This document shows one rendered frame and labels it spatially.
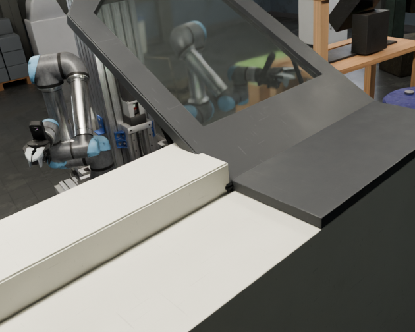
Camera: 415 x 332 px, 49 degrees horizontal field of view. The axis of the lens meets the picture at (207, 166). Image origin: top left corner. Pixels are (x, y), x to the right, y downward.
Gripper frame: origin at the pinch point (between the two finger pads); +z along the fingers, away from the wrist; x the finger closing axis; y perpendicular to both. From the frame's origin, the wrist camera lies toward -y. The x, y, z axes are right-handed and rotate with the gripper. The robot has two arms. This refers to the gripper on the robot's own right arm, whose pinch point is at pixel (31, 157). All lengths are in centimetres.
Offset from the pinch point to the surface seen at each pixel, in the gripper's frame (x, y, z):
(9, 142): 129, 166, -406
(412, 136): -114, -20, 36
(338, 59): -222, 26, -258
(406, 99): -218, 25, -131
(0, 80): 207, 159, -670
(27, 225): -12, -11, 60
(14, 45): 178, 102, -688
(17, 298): -13, -6, 77
